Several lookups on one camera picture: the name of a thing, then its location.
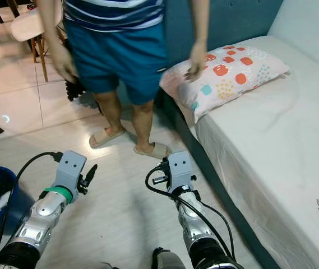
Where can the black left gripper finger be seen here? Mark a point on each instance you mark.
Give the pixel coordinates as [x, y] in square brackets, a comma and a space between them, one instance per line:
[91, 172]

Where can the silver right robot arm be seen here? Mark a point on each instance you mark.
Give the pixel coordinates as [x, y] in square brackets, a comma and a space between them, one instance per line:
[190, 221]

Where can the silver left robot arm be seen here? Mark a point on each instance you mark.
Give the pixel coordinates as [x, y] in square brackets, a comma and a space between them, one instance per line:
[44, 216]

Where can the person's right forearm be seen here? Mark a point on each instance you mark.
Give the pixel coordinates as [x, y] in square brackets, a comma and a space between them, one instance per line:
[48, 25]

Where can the person's left forearm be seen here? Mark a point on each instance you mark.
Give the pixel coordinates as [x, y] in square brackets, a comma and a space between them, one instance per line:
[199, 22]

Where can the person's left hand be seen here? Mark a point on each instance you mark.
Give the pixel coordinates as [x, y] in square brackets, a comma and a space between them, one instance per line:
[197, 61]

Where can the person's right hand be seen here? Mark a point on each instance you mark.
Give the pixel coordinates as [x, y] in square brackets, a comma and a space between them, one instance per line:
[63, 64]

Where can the beige slipper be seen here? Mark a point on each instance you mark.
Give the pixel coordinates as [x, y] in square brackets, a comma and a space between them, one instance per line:
[156, 150]
[103, 138]

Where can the grey robot right leg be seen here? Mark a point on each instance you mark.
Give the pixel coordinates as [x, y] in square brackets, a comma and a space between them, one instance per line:
[170, 261]

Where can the mattress with cream sheet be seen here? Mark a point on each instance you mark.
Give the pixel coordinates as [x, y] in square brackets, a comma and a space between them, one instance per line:
[277, 151]

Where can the pink patterned pillow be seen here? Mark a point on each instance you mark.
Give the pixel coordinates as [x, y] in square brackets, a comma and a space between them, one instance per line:
[232, 73]

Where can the person in blue shorts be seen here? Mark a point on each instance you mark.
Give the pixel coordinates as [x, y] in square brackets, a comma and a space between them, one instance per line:
[114, 56]

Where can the white chair with wooden legs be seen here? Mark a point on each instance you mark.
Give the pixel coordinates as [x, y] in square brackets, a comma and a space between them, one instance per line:
[30, 25]

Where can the teal padded headboard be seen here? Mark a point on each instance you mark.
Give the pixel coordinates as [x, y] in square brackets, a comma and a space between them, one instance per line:
[237, 19]

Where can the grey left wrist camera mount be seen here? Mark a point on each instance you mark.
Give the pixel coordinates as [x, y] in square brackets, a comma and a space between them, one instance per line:
[71, 165]

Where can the dark teal bed frame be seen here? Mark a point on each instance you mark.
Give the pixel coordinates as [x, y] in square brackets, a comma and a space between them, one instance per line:
[208, 168]

